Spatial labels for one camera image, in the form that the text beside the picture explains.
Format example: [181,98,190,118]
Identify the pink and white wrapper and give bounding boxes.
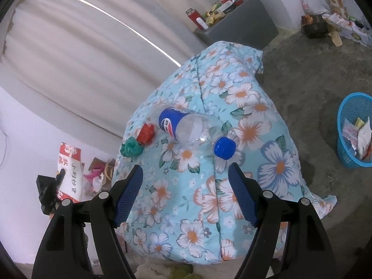
[343,119,359,149]

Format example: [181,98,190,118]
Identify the brown crumpled paper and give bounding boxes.
[328,30,343,46]

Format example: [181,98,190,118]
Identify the white printed sheet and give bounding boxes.
[322,13,372,47]

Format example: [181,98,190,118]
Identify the floral blue cloth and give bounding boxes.
[112,41,338,265]

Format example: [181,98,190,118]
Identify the cardboard and pink clutter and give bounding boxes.
[83,157,117,194]

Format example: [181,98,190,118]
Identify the green crumpled paper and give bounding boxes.
[120,136,143,157]

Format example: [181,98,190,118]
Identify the red crumpled paper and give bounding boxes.
[136,123,156,145]

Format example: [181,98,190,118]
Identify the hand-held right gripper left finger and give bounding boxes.
[31,164,144,279]

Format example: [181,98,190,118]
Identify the yellow wrappers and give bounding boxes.
[205,3,226,25]

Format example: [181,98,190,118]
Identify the red and white printed sack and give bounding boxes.
[56,142,82,204]

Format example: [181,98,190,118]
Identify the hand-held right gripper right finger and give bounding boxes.
[227,162,338,279]

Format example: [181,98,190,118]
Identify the black box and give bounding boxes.
[302,14,328,39]

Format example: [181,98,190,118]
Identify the blue plastic mesh basket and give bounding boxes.
[337,92,372,168]

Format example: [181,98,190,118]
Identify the white paper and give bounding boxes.
[356,118,372,160]

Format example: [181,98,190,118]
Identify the clear bottle with blue label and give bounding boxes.
[149,104,237,161]

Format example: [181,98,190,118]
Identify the white plastic bag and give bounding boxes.
[299,0,330,16]

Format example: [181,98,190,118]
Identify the black device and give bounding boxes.
[36,170,66,214]

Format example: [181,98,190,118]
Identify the white curtain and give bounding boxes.
[0,0,210,140]

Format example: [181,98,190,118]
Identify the grey cabinet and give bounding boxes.
[192,0,279,50]

